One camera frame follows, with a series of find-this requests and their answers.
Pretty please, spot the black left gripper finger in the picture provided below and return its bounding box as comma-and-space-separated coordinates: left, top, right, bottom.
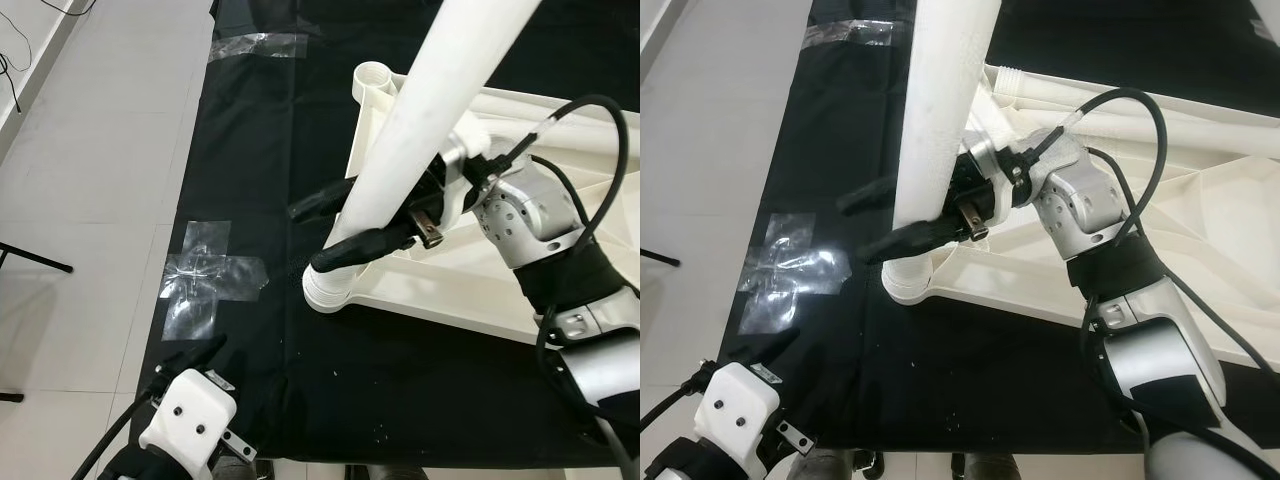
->
155, 335, 229, 393
742, 328, 801, 379

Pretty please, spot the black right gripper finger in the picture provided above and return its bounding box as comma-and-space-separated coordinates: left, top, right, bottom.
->
838, 175, 901, 216
858, 218, 963, 266
288, 178, 358, 223
310, 228, 421, 273

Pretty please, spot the white plastic table leg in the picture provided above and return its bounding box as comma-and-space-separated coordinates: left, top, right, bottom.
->
882, 0, 1003, 303
985, 65, 1280, 161
302, 0, 543, 313
475, 88, 641, 136

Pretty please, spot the cross-shaped clear tape patch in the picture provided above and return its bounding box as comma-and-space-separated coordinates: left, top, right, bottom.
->
738, 212, 853, 336
160, 220, 269, 341

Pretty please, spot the black tablecloth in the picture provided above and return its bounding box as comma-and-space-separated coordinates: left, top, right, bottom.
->
130, 0, 641, 471
715, 0, 1280, 456

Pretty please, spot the long clear tape strip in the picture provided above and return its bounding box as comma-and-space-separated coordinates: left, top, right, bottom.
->
803, 20, 894, 49
208, 33, 309, 61

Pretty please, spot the grey black robot right foot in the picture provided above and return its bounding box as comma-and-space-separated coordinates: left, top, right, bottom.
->
950, 453, 1021, 480
345, 463, 431, 480

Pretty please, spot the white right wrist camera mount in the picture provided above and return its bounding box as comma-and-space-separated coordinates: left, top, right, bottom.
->
960, 105, 1031, 236
440, 110, 493, 233

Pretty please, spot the black wall power cable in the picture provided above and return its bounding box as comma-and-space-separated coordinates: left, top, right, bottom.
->
0, 0, 96, 113

